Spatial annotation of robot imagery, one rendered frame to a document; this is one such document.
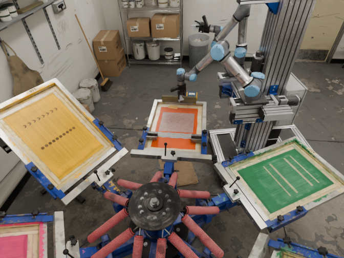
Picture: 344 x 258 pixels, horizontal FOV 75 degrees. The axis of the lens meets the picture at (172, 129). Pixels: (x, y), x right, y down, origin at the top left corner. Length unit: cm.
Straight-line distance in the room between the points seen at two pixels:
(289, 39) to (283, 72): 32
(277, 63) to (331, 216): 183
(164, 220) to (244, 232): 159
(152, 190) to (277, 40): 160
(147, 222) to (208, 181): 181
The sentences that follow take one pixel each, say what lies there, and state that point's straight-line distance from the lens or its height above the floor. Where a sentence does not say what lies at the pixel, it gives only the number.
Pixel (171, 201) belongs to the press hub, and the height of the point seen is 131.
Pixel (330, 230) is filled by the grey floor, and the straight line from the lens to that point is 313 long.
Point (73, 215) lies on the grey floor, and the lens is 303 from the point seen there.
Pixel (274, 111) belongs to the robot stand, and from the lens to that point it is 225.
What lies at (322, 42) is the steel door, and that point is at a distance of 614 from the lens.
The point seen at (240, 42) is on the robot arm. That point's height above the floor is 152.
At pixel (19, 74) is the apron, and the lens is 336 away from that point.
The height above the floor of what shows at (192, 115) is 96.
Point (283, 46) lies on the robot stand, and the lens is 225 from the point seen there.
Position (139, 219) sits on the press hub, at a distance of 131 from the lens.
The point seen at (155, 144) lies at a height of 96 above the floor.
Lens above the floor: 247
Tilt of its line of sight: 43 degrees down
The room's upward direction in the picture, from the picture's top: 3 degrees counter-clockwise
